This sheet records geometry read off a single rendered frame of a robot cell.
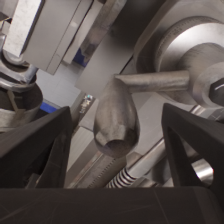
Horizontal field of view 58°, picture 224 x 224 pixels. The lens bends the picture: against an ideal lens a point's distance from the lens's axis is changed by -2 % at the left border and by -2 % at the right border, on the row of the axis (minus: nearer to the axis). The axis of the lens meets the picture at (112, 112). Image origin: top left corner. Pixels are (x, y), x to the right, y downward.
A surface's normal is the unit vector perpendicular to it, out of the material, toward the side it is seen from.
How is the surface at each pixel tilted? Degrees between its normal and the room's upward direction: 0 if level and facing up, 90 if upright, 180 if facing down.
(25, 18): 90
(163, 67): 90
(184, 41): 90
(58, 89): 90
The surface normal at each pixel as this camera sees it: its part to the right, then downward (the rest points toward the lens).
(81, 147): -0.69, -0.04
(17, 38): -0.03, 0.58
